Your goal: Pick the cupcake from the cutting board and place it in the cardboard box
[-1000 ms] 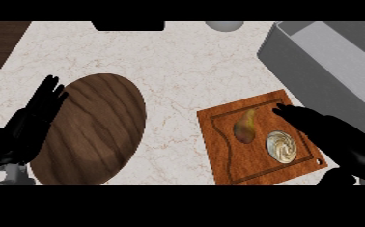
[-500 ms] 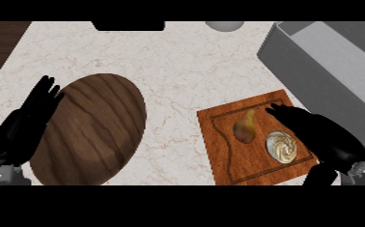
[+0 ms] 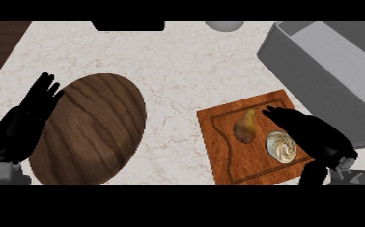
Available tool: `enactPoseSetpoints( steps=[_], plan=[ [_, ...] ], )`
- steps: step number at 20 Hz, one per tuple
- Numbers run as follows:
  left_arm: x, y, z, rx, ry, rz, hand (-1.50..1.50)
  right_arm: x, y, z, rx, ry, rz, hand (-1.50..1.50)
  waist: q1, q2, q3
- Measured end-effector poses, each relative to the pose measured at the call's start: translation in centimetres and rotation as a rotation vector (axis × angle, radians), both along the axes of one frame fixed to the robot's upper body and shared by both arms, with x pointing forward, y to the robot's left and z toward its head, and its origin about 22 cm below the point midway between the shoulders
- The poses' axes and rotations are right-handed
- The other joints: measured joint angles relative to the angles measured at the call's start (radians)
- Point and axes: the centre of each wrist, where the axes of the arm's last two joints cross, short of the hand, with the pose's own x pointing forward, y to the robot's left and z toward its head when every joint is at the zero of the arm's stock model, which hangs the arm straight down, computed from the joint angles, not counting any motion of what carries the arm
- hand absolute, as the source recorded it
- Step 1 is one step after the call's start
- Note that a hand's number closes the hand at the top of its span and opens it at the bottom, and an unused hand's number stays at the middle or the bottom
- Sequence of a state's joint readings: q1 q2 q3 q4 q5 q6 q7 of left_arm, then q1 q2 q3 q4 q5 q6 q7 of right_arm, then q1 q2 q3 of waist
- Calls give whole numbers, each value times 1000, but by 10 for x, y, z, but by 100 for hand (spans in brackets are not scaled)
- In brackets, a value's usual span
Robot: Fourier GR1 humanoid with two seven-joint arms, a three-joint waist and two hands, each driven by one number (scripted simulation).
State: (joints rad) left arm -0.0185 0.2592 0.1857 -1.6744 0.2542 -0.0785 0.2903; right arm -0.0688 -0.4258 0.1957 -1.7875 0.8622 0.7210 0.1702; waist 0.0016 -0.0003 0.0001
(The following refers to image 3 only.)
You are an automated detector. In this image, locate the black flat appliance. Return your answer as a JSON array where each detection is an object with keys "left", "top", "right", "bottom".
[{"left": 90, "top": 20, "right": 167, "bottom": 32}]

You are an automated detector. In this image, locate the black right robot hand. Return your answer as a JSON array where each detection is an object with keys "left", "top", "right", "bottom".
[{"left": 261, "top": 105, "right": 359, "bottom": 186}]

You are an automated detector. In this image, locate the white swirl cupcake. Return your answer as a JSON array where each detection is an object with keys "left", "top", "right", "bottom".
[{"left": 264, "top": 129, "right": 300, "bottom": 165}]

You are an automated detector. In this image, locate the yellow-brown pear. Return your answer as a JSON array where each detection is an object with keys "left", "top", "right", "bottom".
[{"left": 232, "top": 108, "right": 260, "bottom": 144}]

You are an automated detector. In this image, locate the reddish wooden cutting board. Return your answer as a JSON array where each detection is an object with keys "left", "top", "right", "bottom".
[{"left": 195, "top": 89, "right": 316, "bottom": 186}]

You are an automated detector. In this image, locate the dark oval wooden board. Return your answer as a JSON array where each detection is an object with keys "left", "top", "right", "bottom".
[{"left": 26, "top": 72, "right": 147, "bottom": 186}]

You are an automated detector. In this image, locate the dark brown wooden panel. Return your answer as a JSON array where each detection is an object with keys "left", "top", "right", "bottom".
[{"left": 0, "top": 20, "right": 32, "bottom": 70}]

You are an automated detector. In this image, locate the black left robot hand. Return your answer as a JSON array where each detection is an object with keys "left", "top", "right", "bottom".
[{"left": 0, "top": 71, "right": 65, "bottom": 165}]

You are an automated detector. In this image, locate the grey round object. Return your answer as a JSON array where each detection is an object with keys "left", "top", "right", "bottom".
[{"left": 204, "top": 20, "right": 245, "bottom": 33}]

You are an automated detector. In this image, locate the grey cardboard box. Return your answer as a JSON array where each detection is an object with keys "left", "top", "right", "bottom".
[{"left": 255, "top": 20, "right": 365, "bottom": 150}]

